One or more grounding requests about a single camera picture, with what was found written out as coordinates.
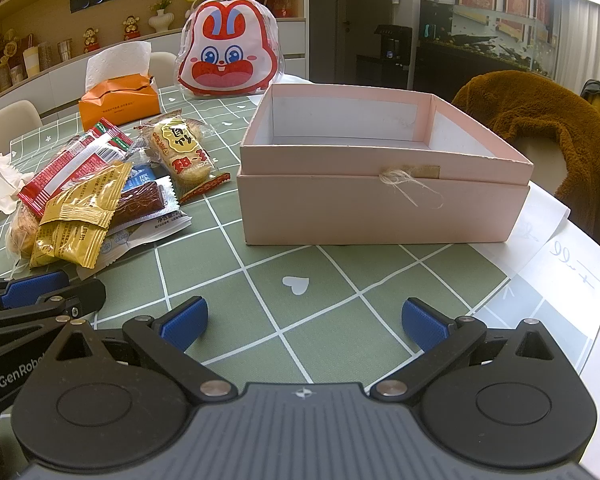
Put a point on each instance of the rice cracker pack yellow label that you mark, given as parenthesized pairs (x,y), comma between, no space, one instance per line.
(175,142)

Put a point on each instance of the round pastry clear wrapper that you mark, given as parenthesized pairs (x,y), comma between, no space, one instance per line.
(21,233)

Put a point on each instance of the white tissue sheet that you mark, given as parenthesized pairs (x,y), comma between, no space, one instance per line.
(129,58)

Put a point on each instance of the white paper sheets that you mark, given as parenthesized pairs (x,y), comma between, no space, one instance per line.
(552,273)

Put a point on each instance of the white ceramic vase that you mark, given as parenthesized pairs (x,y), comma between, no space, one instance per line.
(161,21)

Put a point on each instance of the glass fish tank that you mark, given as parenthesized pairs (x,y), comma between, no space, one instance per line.
(522,33)

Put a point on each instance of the cream dining chair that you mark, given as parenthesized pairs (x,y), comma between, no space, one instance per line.
(17,119)

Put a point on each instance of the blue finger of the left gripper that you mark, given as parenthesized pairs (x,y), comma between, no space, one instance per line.
(25,291)
(75,300)

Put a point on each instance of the red white rabbit bag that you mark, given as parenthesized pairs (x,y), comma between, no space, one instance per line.
(229,48)

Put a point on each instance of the blue white snack bag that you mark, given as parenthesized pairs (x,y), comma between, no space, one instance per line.
(116,245)

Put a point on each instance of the green checked tablecloth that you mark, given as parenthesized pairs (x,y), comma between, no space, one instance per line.
(304,329)

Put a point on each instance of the pink cardboard gift box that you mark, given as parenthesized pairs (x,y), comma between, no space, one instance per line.
(324,164)

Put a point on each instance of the brown fleece jacket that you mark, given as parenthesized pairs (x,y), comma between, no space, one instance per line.
(521,105)

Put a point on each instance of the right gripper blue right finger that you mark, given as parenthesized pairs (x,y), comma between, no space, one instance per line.
(446,343)

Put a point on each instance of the orange tissue box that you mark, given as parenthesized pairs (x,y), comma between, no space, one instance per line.
(120,100)

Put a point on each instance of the yellow snack packet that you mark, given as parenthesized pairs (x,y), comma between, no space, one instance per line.
(76,221)

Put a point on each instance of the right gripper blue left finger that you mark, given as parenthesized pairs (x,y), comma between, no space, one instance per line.
(161,344)

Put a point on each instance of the red striped snack packet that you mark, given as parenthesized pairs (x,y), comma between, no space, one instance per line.
(97,148)

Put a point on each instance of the black water dispenser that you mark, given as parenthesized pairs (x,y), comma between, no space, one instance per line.
(388,69)

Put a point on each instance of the brown bar clear wrapper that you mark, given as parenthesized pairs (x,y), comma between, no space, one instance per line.
(148,201)

